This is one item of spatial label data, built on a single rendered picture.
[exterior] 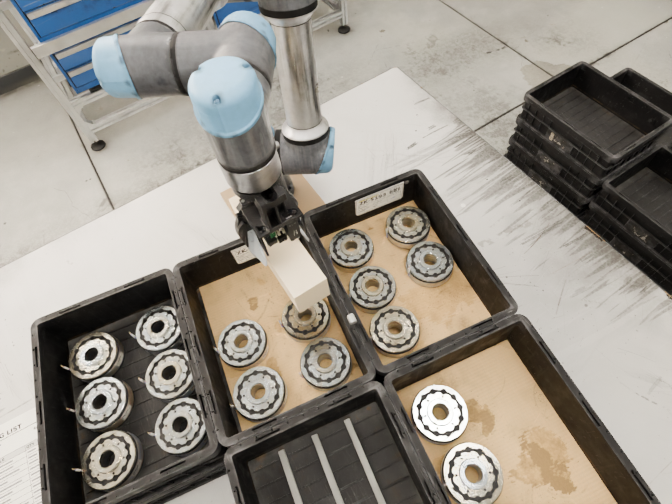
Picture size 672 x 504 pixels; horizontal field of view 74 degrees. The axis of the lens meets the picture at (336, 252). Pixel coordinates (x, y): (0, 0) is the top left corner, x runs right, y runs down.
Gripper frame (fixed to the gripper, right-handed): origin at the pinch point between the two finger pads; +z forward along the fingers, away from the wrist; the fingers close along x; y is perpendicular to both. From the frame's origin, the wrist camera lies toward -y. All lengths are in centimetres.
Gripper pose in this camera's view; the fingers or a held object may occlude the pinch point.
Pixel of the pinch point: (276, 241)
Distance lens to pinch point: 77.7
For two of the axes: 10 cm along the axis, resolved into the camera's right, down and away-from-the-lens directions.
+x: 8.4, -5.0, 2.2
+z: 0.8, 5.0, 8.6
